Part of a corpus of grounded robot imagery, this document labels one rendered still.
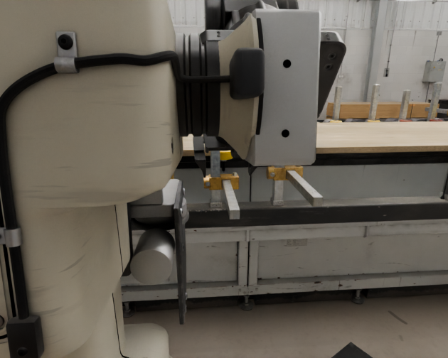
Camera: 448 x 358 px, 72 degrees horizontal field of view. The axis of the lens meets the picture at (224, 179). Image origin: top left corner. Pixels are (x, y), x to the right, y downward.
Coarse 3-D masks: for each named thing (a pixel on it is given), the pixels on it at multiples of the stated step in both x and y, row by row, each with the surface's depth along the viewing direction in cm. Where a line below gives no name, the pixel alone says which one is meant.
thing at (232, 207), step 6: (228, 180) 117; (228, 186) 111; (228, 192) 105; (228, 198) 100; (234, 198) 100; (228, 204) 95; (234, 204) 95; (228, 210) 94; (234, 210) 91; (234, 216) 92
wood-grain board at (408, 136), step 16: (320, 128) 189; (336, 128) 189; (352, 128) 189; (368, 128) 189; (384, 128) 189; (400, 128) 189; (416, 128) 189; (432, 128) 189; (192, 144) 141; (320, 144) 141; (336, 144) 141; (352, 144) 141; (368, 144) 141; (384, 144) 141; (400, 144) 141; (416, 144) 141; (432, 144) 141
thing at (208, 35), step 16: (240, 16) 29; (208, 32) 24; (224, 32) 24; (336, 32) 25; (320, 48) 25; (336, 48) 25; (320, 64) 26; (336, 64) 26; (320, 80) 27; (320, 96) 29; (320, 112) 30
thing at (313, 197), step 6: (288, 174) 117; (294, 174) 114; (294, 180) 110; (300, 180) 107; (294, 186) 110; (300, 186) 103; (306, 186) 101; (300, 192) 104; (306, 192) 97; (312, 192) 96; (318, 192) 96; (306, 198) 98; (312, 198) 93; (318, 198) 92; (312, 204) 93; (318, 204) 93
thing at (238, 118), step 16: (240, 32) 22; (256, 32) 21; (224, 48) 23; (240, 48) 19; (256, 48) 19; (224, 64) 23; (240, 64) 19; (256, 64) 19; (240, 80) 19; (256, 80) 19; (224, 96) 23; (240, 96) 20; (256, 96) 20; (224, 112) 24; (240, 112) 23; (256, 112) 22; (224, 128) 25; (240, 128) 24; (256, 128) 23; (240, 144) 25
